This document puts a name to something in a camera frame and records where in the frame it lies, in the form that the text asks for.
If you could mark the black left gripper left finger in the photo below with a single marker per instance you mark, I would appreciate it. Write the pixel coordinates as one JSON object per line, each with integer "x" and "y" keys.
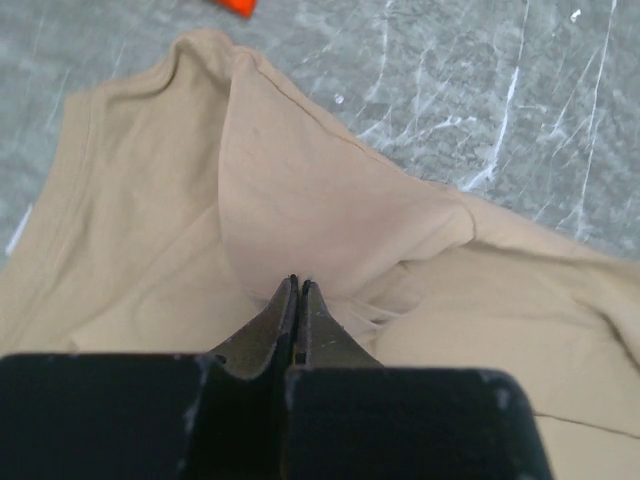
{"x": 211, "y": 415}

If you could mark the orange t shirt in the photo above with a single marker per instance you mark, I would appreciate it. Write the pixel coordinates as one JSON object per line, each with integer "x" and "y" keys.
{"x": 243, "y": 8}

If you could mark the beige t shirt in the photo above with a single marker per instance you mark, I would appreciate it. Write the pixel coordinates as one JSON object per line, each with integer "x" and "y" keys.
{"x": 180, "y": 197}

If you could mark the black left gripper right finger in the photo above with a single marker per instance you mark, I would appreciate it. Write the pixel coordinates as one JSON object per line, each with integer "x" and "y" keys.
{"x": 349, "y": 417}

